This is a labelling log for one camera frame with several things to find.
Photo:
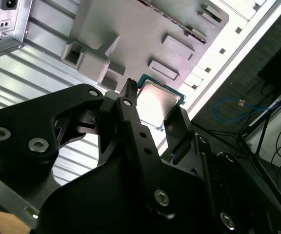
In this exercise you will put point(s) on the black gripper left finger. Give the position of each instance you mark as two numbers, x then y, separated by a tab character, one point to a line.
21	126

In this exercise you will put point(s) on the silver CPU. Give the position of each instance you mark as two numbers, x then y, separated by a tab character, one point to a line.
155	102

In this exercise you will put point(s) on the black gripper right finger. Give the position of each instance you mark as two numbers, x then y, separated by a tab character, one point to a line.
179	131

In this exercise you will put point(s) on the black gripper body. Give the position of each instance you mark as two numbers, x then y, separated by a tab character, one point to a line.
101	200

